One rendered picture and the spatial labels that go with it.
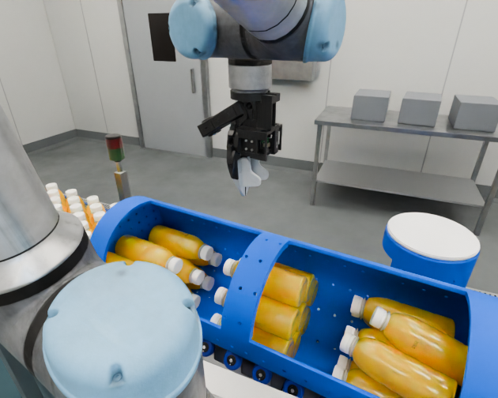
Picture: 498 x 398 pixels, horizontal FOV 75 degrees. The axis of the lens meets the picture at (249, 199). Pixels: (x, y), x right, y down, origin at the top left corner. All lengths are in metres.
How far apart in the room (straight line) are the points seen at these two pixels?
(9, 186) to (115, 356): 0.16
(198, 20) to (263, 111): 0.20
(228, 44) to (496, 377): 0.60
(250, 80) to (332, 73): 3.41
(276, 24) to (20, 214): 0.29
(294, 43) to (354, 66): 3.53
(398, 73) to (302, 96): 1.04
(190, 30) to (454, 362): 0.66
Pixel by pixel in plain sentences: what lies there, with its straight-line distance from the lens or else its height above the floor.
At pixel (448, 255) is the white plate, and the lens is 1.16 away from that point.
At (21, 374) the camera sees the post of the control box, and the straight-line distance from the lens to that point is 1.30.
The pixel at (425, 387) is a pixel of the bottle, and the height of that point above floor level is 1.12.
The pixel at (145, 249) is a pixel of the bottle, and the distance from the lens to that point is 0.87.
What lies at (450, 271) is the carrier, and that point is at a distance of 1.18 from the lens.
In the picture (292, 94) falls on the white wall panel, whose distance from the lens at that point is 4.08.
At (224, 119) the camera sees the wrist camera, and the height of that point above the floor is 1.49.
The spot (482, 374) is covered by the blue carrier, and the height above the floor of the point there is 1.20.
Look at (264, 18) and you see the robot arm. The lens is 0.35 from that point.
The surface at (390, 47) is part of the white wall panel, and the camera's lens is 3.89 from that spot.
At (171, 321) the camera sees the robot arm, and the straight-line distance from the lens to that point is 0.28.
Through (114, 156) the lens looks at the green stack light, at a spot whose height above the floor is 1.18.
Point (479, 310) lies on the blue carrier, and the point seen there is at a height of 1.23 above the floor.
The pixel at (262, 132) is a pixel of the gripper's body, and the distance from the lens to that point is 0.57.
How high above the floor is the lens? 1.64
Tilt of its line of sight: 28 degrees down
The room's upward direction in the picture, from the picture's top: straight up
